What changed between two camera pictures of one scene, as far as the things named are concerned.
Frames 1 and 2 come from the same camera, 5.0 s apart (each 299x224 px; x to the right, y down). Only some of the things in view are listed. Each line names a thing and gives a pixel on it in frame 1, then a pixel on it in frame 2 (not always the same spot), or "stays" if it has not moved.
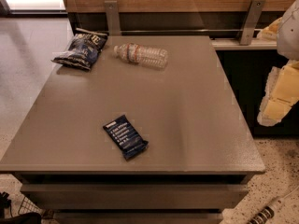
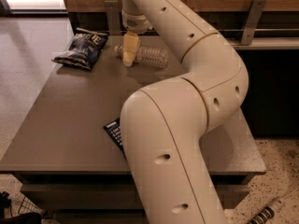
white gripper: x=290 y=32 -> x=135 y=23
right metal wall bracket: x=251 y=21 stays
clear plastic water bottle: x=158 y=58 stays
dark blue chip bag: x=83 y=49 stays
